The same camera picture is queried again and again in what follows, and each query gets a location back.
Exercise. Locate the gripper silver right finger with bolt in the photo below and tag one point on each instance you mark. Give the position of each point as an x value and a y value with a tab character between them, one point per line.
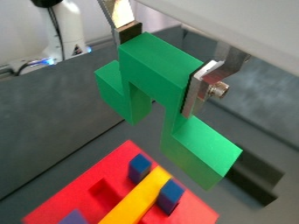
205	80

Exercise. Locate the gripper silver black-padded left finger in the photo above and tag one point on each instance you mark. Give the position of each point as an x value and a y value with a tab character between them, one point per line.
124	26

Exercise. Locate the green bridge-shaped block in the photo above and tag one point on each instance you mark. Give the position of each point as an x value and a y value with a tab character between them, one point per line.
149	74

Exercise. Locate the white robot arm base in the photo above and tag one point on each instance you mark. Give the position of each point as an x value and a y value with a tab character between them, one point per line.
60	16

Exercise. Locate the black metal fixture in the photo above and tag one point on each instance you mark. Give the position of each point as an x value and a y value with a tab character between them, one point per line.
256	177

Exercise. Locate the red base board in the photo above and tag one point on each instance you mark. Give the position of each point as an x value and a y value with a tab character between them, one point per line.
102	185

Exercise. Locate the dark blue peg left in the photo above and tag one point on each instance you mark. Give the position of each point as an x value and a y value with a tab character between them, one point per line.
138	168

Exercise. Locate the dark blue peg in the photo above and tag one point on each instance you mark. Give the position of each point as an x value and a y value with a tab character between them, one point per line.
138	168
169	195

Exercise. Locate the dark blue peg right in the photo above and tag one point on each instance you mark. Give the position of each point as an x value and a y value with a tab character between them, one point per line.
169	195

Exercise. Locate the yellow long bar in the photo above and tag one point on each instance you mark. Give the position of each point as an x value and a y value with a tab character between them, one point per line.
136	203

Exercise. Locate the purple peg left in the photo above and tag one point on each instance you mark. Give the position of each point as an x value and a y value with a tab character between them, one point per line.
73	218

